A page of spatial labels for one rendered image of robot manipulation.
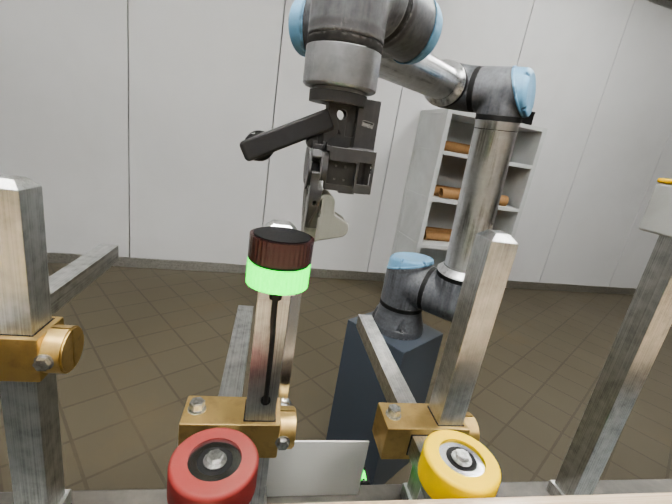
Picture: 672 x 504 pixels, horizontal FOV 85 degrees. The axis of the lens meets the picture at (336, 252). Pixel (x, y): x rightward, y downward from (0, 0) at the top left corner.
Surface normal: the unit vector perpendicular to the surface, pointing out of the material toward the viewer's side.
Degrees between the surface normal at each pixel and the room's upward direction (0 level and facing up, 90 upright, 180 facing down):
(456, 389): 90
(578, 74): 90
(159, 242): 90
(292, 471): 90
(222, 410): 0
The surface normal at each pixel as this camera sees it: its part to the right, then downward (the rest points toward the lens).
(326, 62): -0.33, 0.25
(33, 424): 0.15, 0.31
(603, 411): -0.98, -0.10
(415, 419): 0.15, -0.95
